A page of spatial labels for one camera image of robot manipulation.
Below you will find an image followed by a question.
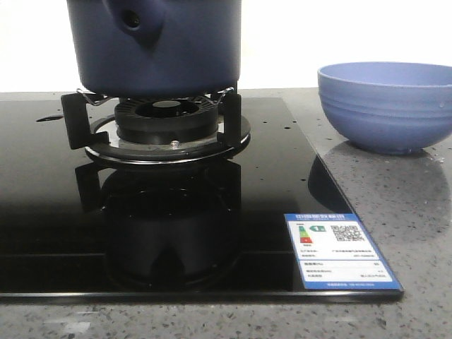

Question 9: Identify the light blue ribbed bowl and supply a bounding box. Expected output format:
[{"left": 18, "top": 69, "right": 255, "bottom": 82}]
[{"left": 317, "top": 61, "right": 451, "bottom": 155}]

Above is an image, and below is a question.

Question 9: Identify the black glass gas hob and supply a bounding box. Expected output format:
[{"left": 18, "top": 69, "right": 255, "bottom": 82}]
[{"left": 1, "top": 97, "right": 403, "bottom": 304}]

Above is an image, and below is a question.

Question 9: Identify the dark blue cooking pot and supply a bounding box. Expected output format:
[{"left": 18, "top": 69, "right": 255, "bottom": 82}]
[{"left": 67, "top": 1, "right": 242, "bottom": 97}]

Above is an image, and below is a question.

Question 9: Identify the black pan support grate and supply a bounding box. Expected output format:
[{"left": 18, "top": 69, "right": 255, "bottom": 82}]
[{"left": 61, "top": 88, "right": 251, "bottom": 166}]

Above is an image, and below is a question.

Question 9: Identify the blue energy label sticker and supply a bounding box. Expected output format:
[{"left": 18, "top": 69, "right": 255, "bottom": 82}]
[{"left": 285, "top": 213, "right": 402, "bottom": 291}]

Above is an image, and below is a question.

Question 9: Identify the black gas burner head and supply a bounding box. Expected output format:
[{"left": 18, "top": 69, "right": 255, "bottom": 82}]
[{"left": 114, "top": 97, "right": 218, "bottom": 145}]

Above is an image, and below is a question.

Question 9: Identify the silver wire trivet ring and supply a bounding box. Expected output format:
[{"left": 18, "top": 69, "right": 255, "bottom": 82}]
[{"left": 76, "top": 86, "right": 237, "bottom": 107}]

